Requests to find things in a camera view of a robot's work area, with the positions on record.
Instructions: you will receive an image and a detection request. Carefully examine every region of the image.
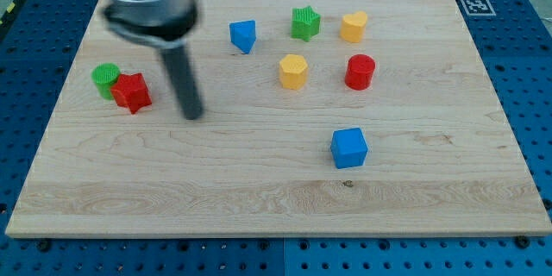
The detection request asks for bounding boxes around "white fiducial marker tag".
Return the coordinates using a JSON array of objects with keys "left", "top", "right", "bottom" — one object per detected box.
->
[{"left": 460, "top": 0, "right": 496, "bottom": 16}]

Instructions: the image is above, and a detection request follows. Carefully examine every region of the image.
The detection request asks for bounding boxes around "wooden board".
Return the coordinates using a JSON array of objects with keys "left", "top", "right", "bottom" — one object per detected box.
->
[{"left": 6, "top": 0, "right": 551, "bottom": 239}]

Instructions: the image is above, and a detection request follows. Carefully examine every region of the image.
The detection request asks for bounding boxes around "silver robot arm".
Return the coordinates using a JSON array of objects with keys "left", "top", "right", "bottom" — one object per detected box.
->
[{"left": 103, "top": 0, "right": 198, "bottom": 49}]

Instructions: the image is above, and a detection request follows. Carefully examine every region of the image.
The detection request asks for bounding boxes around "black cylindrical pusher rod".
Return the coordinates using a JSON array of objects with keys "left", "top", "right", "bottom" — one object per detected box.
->
[{"left": 160, "top": 46, "right": 204, "bottom": 120}]

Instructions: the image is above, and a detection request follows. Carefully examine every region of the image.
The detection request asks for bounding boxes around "yellow hexagon block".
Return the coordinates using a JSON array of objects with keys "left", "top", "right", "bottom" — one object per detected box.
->
[{"left": 279, "top": 54, "right": 308, "bottom": 90}]

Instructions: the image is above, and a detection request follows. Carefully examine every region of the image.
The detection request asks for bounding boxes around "red star block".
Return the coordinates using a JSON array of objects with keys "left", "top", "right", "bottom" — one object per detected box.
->
[{"left": 110, "top": 73, "right": 152, "bottom": 114}]

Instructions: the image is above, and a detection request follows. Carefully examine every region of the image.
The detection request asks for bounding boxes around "green cylinder block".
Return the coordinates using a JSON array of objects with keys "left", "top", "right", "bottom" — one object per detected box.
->
[{"left": 91, "top": 63, "right": 121, "bottom": 100}]

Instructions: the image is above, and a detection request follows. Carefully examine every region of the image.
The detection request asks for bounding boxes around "blue cube block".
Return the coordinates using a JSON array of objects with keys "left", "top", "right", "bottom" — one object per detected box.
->
[{"left": 330, "top": 128, "right": 368, "bottom": 169}]

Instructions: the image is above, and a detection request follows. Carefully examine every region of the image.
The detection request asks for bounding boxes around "yellow heart block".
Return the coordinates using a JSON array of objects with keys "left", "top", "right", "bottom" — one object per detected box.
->
[{"left": 340, "top": 11, "right": 368, "bottom": 43}]

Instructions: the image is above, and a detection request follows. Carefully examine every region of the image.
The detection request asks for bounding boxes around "red cylinder block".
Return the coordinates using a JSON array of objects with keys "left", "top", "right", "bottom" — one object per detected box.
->
[{"left": 344, "top": 54, "right": 376, "bottom": 91}]

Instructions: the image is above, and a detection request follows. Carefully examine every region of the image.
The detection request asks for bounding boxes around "green star block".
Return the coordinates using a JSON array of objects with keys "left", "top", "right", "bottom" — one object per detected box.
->
[{"left": 291, "top": 6, "right": 321, "bottom": 41}]

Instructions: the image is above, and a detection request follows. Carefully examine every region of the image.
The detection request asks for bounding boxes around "blue triangle block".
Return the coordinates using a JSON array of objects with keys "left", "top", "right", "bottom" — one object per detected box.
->
[{"left": 229, "top": 20, "right": 256, "bottom": 54}]

